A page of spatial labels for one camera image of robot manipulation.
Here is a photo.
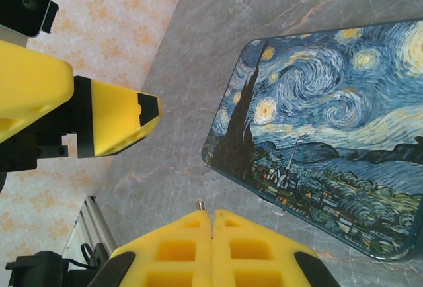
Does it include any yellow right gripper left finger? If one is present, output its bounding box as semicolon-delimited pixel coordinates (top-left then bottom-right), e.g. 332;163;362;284
86;210;213;287

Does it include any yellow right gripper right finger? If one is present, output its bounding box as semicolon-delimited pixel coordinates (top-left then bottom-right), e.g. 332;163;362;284
211;209;342;287

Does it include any starry night painted tin box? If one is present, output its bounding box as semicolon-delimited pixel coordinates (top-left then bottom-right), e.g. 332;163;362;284
201;18;423;263

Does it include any black cable tie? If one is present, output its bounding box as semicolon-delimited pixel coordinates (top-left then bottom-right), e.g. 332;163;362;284
81;243;100;267

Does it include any aluminium frame rail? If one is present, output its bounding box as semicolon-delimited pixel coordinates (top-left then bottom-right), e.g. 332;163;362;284
61;195;118;268

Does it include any black clamp mount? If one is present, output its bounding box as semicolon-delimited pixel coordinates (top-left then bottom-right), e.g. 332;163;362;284
5;249;112;287

